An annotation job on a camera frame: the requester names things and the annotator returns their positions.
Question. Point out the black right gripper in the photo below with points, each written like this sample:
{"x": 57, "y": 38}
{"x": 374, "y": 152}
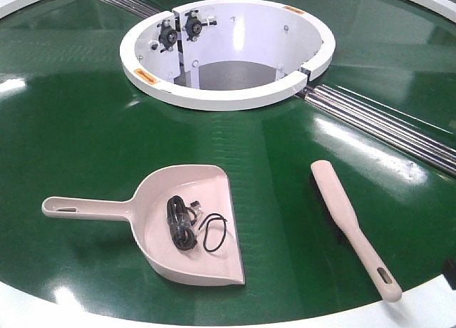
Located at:
{"x": 449, "y": 270}

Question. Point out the pink hand brush black bristles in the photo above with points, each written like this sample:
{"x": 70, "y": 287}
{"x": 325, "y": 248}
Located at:
{"x": 342, "y": 213}

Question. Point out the pink plastic dustpan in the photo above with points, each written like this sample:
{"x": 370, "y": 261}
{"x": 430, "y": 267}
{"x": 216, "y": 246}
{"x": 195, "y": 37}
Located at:
{"x": 182, "y": 219}

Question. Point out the right steel roller strip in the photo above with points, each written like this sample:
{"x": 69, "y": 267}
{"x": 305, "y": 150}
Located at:
{"x": 382, "y": 125}

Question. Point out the steel roller strip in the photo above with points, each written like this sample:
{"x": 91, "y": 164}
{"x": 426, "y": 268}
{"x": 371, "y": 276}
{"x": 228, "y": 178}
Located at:
{"x": 137, "y": 7}
{"x": 382, "y": 125}

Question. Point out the orange warning sticker rear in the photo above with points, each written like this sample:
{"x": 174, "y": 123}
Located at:
{"x": 294, "y": 9}

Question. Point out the orange warning sticker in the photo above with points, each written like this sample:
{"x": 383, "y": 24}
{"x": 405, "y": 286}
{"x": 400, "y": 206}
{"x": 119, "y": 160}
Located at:
{"x": 294, "y": 9}
{"x": 147, "y": 77}

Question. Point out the orange warning sticker front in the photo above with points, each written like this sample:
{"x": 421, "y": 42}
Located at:
{"x": 147, "y": 77}

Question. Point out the rear left steel roller strip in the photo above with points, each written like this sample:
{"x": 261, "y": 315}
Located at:
{"x": 137, "y": 7}

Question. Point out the white central ring housing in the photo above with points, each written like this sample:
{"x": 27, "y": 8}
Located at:
{"x": 298, "y": 48}

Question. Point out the right black bearing mount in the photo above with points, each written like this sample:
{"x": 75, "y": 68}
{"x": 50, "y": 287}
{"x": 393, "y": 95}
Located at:
{"x": 195, "y": 24}

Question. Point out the black bearing mount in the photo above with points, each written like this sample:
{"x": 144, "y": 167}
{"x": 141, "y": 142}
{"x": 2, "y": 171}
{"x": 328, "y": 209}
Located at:
{"x": 168, "y": 36}
{"x": 195, "y": 24}

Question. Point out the left black bearing mount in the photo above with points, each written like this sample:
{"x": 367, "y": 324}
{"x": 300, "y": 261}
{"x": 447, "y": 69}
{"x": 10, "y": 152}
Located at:
{"x": 168, "y": 36}

